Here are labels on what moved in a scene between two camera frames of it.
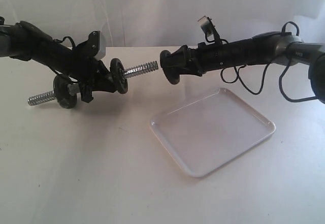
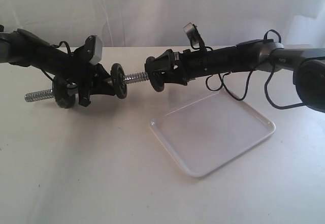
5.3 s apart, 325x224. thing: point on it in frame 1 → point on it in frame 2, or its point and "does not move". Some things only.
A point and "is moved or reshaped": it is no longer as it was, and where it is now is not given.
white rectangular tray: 206,132 does not move
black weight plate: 170,64 is moved or reshaped
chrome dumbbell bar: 73,89 → 43,94
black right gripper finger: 181,55 → 166,59
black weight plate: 64,98 does not move
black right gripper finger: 191,69 → 173,77
